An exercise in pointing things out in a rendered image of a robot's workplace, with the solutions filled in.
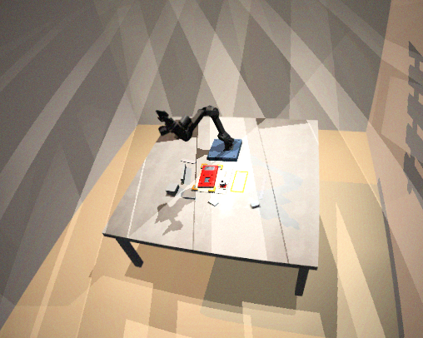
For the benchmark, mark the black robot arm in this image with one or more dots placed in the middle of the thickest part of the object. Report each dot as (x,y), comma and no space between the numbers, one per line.
(187,125)

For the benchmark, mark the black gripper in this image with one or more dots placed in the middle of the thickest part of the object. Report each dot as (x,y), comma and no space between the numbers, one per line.
(163,116)

